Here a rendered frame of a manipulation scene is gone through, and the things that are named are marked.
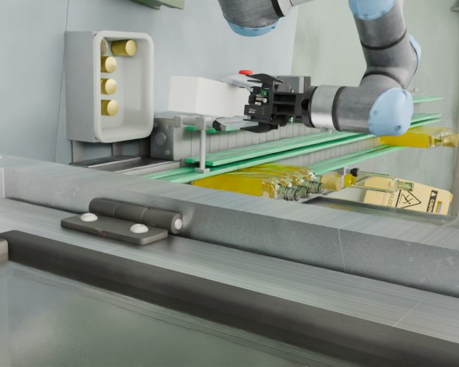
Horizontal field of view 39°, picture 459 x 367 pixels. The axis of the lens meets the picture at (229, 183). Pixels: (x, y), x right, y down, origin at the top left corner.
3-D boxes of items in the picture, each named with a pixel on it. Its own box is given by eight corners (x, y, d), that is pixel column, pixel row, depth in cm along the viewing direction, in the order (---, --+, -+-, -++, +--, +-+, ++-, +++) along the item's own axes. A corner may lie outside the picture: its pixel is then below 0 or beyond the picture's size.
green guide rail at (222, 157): (184, 162, 149) (213, 166, 145) (184, 158, 149) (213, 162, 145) (423, 114, 293) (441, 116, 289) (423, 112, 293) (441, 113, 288)
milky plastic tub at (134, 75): (67, 140, 136) (97, 144, 132) (65, 29, 132) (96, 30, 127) (124, 132, 150) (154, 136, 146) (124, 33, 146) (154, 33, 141)
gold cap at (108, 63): (89, 54, 136) (105, 55, 134) (101, 55, 139) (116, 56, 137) (89, 72, 137) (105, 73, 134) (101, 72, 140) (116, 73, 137)
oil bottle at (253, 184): (192, 193, 154) (271, 207, 143) (193, 170, 153) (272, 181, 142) (206, 188, 159) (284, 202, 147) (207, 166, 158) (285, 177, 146)
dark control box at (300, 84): (275, 100, 207) (298, 103, 203) (275, 75, 206) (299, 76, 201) (287, 100, 214) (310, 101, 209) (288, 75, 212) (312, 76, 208)
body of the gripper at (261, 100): (243, 77, 113) (307, 81, 106) (268, 83, 120) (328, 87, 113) (239, 121, 113) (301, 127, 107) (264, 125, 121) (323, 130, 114)
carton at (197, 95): (171, 75, 115) (199, 76, 112) (243, 90, 135) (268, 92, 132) (167, 110, 116) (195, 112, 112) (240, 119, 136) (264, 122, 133)
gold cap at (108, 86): (89, 76, 137) (105, 78, 135) (102, 77, 140) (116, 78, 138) (89, 94, 138) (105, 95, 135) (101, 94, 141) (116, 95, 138)
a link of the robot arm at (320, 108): (352, 88, 111) (347, 136, 112) (328, 87, 114) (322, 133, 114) (334, 83, 105) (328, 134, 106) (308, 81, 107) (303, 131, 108)
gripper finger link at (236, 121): (202, 116, 120) (245, 105, 115) (220, 119, 125) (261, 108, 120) (204, 133, 119) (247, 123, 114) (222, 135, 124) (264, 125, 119)
